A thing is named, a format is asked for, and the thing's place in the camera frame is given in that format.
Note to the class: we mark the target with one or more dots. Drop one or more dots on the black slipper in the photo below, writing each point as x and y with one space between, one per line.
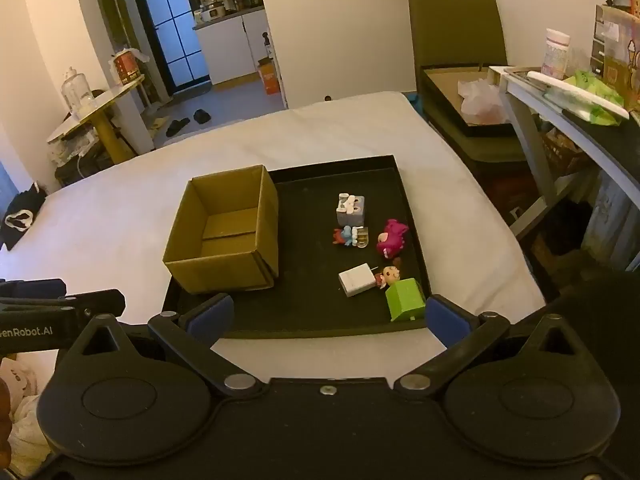
202 116
177 126

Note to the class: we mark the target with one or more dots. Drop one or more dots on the white plastic bag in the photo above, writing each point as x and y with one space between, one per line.
480 102

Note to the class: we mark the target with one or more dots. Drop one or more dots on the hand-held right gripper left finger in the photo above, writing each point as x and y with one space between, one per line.
212 317

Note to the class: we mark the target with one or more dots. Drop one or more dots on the black ghost face cloth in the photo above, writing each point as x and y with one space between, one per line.
22 215

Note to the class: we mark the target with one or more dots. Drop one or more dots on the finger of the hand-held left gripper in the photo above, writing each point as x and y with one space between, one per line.
90 305
35 288

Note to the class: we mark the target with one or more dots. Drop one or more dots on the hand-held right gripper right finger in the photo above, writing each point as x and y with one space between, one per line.
447 322

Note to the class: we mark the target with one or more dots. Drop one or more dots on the green packet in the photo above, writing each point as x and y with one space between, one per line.
592 90

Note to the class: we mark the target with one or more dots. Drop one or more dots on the green toy box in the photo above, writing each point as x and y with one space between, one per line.
405 300

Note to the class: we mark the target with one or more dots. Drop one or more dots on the brown-haired doll figurine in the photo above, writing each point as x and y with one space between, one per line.
391 275

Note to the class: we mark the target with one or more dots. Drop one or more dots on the white bottle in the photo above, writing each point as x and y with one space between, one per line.
556 52

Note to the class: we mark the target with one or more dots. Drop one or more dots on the dark spray bottle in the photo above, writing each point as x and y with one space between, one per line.
267 45

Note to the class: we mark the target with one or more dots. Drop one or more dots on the orange box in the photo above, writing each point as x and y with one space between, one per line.
270 77

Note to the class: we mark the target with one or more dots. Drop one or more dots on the pink hooded doll figurine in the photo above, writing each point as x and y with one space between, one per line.
392 242

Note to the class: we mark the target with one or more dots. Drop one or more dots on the brown basket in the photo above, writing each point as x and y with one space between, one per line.
565 152

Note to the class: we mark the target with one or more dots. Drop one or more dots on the red canister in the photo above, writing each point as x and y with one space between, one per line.
125 65

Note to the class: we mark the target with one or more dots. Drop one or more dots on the olive green chair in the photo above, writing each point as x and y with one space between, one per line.
455 30

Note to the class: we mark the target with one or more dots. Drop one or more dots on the white kitchen cabinet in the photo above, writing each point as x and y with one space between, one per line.
230 45

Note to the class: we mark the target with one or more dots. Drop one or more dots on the printed paper bag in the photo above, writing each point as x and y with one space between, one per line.
617 50

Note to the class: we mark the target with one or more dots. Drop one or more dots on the grey desk with black top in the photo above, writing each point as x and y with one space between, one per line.
532 125

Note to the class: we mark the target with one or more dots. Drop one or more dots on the clear glass jar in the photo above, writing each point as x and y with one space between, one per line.
75 90

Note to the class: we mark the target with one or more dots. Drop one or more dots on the dark framed glass door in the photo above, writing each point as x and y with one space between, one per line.
165 25

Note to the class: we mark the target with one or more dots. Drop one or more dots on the white crumpled cloth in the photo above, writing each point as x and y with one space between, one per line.
22 410

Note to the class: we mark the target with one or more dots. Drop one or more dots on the round yellow table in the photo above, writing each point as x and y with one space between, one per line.
107 125

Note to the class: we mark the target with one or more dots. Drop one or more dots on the black tray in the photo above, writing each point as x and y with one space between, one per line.
310 305

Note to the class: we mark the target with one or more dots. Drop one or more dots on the small blue red figurine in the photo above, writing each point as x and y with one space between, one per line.
347 236

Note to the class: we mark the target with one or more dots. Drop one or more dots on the white charger plug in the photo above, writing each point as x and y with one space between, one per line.
356 282

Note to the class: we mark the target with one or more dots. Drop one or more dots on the grey cube toy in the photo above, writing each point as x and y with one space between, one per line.
351 212

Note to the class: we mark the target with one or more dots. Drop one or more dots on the dark bag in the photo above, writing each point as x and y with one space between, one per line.
80 165

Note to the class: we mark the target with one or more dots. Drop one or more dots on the brown cardboard box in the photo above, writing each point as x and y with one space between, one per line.
225 270

